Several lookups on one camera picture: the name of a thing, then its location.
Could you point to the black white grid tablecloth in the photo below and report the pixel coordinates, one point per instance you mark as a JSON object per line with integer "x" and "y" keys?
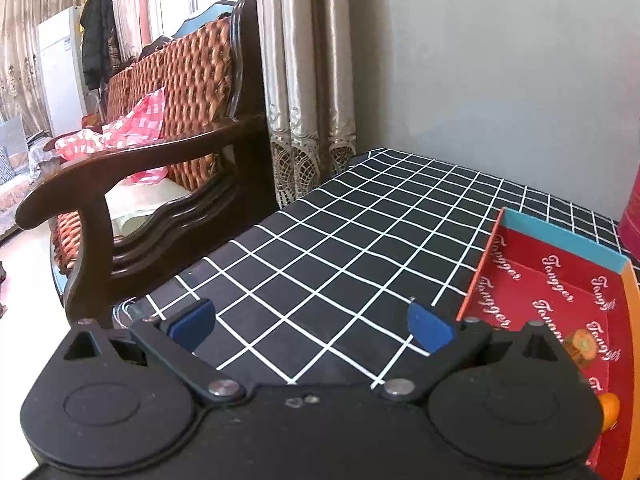
{"x": 318, "y": 292}

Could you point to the black hanging jacket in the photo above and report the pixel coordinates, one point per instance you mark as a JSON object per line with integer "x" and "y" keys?
{"x": 99, "y": 49}

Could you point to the white refrigerator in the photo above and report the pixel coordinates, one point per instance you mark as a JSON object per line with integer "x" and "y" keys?
{"x": 59, "y": 60}

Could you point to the dark wooden rattan sofa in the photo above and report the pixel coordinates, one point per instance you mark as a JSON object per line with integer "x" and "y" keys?
{"x": 215, "y": 141}

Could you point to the brown orange fruit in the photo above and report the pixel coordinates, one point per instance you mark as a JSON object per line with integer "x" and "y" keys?
{"x": 582, "y": 348}

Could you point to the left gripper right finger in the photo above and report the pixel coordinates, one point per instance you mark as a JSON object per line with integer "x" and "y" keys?
{"x": 451, "y": 344}

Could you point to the red thermos flask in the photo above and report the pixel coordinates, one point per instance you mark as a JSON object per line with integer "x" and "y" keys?
{"x": 629, "y": 226}

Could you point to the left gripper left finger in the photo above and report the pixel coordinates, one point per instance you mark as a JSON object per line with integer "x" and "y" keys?
{"x": 172, "y": 343}

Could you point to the beige lace curtain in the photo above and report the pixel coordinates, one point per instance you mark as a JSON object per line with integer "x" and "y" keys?
{"x": 307, "y": 65}

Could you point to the red cardboard box tray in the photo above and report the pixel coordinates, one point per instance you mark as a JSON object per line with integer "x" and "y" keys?
{"x": 532, "y": 270}

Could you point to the orange fruits in box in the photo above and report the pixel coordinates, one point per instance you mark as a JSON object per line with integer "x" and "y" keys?
{"x": 610, "y": 404}

